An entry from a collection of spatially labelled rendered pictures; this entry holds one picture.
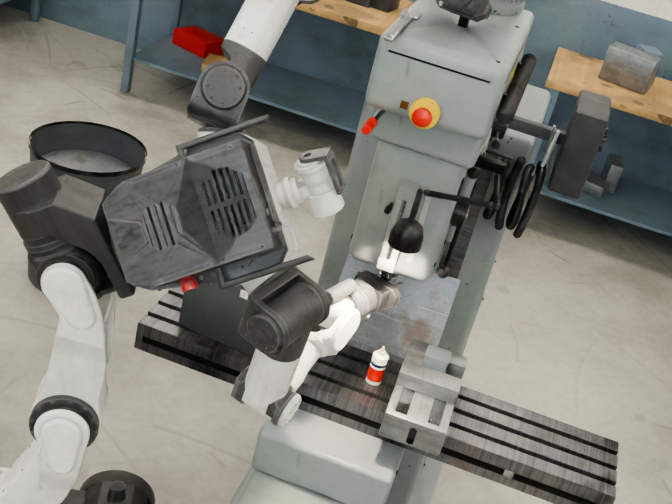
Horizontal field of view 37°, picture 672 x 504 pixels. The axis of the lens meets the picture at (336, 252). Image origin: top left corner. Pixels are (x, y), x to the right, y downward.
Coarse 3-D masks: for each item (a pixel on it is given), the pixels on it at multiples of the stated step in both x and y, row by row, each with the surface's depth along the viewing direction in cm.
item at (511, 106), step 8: (528, 56) 237; (520, 64) 230; (528, 64) 231; (520, 72) 224; (528, 72) 226; (512, 80) 220; (520, 80) 218; (528, 80) 224; (512, 88) 213; (520, 88) 214; (504, 96) 208; (512, 96) 207; (520, 96) 211; (504, 104) 202; (512, 104) 203; (504, 112) 200; (512, 112) 200; (504, 120) 201; (512, 120) 201
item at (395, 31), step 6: (402, 12) 210; (402, 18) 206; (408, 18) 206; (414, 18) 209; (396, 24) 201; (402, 24) 202; (390, 30) 196; (396, 30) 197; (402, 30) 199; (384, 36) 192; (390, 36) 193; (396, 36) 194
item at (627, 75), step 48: (0, 0) 656; (336, 0) 594; (384, 0) 593; (144, 48) 640; (192, 48) 650; (624, 48) 570; (288, 96) 625; (336, 96) 644; (624, 96) 558; (624, 192) 614
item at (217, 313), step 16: (208, 288) 252; (240, 288) 248; (192, 304) 255; (208, 304) 253; (224, 304) 252; (240, 304) 250; (192, 320) 257; (208, 320) 255; (224, 320) 253; (240, 320) 252; (208, 336) 257; (224, 336) 255; (240, 336) 253
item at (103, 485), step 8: (88, 488) 256; (96, 488) 254; (104, 488) 253; (112, 488) 248; (120, 488) 249; (128, 488) 254; (136, 488) 256; (72, 496) 254; (80, 496) 254; (88, 496) 253; (96, 496) 251; (104, 496) 250; (112, 496) 248; (120, 496) 249; (128, 496) 252; (136, 496) 254; (144, 496) 257
